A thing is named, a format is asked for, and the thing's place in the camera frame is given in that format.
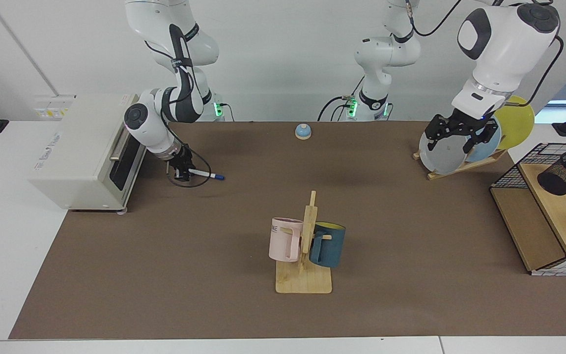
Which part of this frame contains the white marker with blue cap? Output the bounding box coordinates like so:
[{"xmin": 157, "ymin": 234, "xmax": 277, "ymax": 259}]
[{"xmin": 188, "ymin": 169, "xmax": 225, "ymax": 180}]

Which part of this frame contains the wooden plate rack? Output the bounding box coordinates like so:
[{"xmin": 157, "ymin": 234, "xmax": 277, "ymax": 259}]
[{"xmin": 412, "ymin": 147, "xmax": 507, "ymax": 181}]

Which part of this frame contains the white wall socket box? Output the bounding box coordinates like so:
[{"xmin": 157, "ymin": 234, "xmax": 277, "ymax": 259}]
[{"xmin": 34, "ymin": 94, "xmax": 76, "ymax": 120}]

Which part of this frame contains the wire basket with wooden floor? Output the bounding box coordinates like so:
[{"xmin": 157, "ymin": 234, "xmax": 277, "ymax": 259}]
[{"xmin": 489, "ymin": 143, "xmax": 566, "ymax": 277}]

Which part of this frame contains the pale toaster oven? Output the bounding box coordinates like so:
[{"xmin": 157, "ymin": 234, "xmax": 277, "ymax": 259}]
[{"xmin": 28, "ymin": 93, "xmax": 147, "ymax": 213}]

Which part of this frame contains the brown table cloth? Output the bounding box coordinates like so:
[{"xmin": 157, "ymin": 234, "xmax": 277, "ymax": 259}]
[{"xmin": 9, "ymin": 120, "xmax": 566, "ymax": 340}]

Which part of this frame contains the dark teal cup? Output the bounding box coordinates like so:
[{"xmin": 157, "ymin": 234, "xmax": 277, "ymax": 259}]
[{"xmin": 309, "ymin": 222, "xmax": 346, "ymax": 268}]

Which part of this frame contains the pink cup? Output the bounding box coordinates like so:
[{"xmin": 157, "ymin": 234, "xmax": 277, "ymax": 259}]
[{"xmin": 269, "ymin": 217, "xmax": 304, "ymax": 263}]

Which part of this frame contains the light blue plate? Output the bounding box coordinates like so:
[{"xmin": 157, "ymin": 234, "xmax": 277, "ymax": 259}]
[{"xmin": 465, "ymin": 118, "xmax": 502, "ymax": 163}]

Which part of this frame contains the yellow plate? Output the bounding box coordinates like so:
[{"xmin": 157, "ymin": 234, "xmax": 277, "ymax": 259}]
[{"xmin": 494, "ymin": 95, "xmax": 535, "ymax": 150}]

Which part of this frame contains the wooden cup stand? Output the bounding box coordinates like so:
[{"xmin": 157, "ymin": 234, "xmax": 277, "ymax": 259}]
[{"xmin": 276, "ymin": 191, "xmax": 333, "ymax": 294}]

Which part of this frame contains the grey plate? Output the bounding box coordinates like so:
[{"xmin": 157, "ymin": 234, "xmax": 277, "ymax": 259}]
[{"xmin": 419, "ymin": 129, "xmax": 468, "ymax": 176}]

